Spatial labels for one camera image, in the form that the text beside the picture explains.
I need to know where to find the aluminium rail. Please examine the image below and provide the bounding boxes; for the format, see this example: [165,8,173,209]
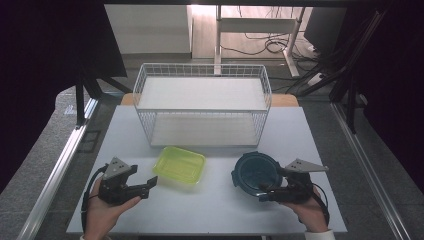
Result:
[16,97,100,240]
[330,102,413,240]

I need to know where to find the white cabinet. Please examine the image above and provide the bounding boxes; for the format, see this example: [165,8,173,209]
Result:
[104,4,194,55]

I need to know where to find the hand-held gripper black cable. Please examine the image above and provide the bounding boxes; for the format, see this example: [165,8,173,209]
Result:
[80,165,108,233]
[312,182,331,225]

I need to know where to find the clear container with green lid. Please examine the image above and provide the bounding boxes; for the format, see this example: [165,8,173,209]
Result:
[152,145,207,186]

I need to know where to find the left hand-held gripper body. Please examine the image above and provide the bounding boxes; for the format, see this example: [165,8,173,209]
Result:
[98,156,149,206]

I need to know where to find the white desk frame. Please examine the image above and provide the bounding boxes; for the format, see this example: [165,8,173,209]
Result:
[214,4,307,78]

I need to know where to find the white wire shelf rack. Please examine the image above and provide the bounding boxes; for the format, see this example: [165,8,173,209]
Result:
[132,62,273,149]

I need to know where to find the wooden board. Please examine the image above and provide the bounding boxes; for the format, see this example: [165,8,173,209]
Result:
[119,92,300,108]

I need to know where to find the person's right hand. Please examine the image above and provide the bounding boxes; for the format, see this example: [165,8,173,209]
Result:
[279,186,330,234]

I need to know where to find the black curtain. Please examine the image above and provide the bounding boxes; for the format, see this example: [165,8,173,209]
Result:
[333,0,424,194]
[0,0,128,195]

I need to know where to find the person's left hand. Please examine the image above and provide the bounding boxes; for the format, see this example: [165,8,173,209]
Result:
[84,178,143,239]

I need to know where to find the white power strip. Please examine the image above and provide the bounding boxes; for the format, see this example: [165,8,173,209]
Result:
[305,72,325,87]

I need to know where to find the right hand-held gripper black cable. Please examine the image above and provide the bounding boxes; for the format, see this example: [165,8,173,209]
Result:
[312,182,331,225]

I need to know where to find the left hand-held gripper black cable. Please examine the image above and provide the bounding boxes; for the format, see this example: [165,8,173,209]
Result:
[80,165,108,233]

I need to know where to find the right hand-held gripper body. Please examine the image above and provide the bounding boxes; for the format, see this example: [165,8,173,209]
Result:
[275,158,329,205]

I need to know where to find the round container with dark blue lid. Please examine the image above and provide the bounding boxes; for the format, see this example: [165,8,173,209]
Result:
[230,151,285,198]

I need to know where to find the black metal stand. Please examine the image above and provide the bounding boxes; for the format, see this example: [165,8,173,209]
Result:
[75,73,133,130]
[285,9,389,135]

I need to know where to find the black floor cables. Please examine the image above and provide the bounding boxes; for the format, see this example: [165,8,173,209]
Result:
[220,5,319,63]

